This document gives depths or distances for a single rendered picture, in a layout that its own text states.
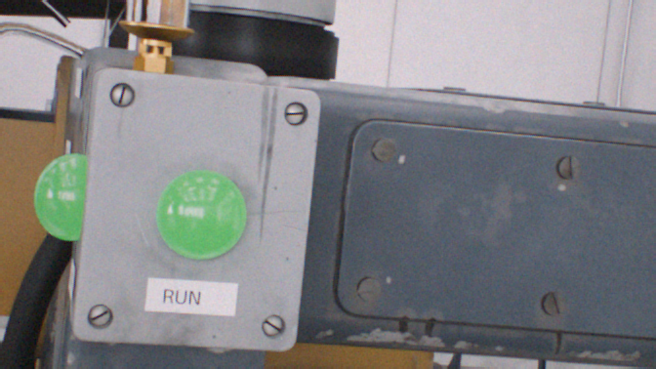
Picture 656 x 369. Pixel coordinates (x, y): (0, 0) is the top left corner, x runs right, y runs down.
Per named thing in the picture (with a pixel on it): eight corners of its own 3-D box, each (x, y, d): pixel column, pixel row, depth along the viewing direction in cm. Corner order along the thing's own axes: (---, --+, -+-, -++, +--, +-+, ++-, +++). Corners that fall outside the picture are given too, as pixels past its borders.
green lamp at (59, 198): (29, 243, 43) (38, 152, 43) (29, 232, 46) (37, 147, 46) (109, 249, 44) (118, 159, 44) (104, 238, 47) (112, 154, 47)
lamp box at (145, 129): (70, 341, 43) (98, 65, 43) (66, 316, 47) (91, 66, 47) (296, 353, 45) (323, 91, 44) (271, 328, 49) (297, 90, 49)
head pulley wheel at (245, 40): (161, 62, 59) (166, 7, 59) (143, 64, 68) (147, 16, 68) (353, 85, 61) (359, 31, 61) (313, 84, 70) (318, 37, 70)
